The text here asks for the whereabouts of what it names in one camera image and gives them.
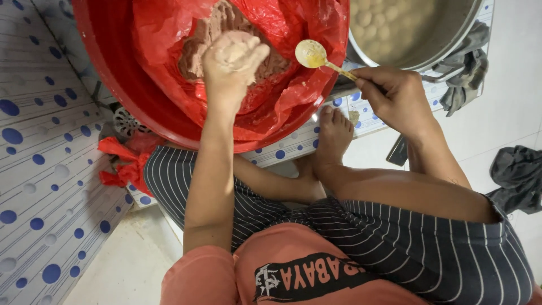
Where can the person's right hand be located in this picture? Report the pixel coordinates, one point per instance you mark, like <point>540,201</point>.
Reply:
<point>396,99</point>

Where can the person's left hand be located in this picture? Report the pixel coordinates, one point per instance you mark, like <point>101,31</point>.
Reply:
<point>224,72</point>

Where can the person's left fingers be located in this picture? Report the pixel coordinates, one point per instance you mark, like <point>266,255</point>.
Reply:
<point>245,48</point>

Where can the person's right fingers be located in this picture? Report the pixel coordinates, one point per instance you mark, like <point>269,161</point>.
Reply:
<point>372,82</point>

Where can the lump of meat paste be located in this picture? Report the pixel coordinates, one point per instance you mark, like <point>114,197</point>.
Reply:
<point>235,53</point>

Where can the yellow plastic spoon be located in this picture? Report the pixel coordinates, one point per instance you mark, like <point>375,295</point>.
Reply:
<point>315,56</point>

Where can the pinkish meat paste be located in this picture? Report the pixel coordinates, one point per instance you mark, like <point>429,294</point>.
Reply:
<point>194,51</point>

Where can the red plastic bag liner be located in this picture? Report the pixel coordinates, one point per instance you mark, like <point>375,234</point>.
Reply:
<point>292,84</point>

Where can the heap of meatballs in water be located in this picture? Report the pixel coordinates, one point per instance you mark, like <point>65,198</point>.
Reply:
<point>389,25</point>

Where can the person's bare foot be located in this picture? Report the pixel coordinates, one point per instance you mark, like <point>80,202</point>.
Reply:
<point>332,139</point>

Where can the black mobile phone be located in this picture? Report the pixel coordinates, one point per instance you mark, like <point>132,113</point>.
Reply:
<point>397,151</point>

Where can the large metal pot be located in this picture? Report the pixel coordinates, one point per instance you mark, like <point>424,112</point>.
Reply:
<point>449,38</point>

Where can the grey cloth rag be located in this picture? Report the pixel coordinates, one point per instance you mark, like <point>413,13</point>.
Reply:
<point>465,72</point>

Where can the person's bare legs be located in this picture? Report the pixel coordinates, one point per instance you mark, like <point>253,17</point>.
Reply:
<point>381,190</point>

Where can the red plastic basin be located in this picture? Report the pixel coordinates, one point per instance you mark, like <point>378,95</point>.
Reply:
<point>122,76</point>

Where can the round metal floor drain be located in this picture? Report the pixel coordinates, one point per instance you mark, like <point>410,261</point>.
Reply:
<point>126,123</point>

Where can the person's striped dark shorts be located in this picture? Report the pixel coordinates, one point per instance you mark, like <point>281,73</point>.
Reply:
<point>402,250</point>

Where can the dark grey crumpled cloth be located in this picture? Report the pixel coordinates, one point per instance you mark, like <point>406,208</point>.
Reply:
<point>516,178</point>

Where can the person's salmon printed shirt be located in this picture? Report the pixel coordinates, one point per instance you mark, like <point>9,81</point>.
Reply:
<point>271,271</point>

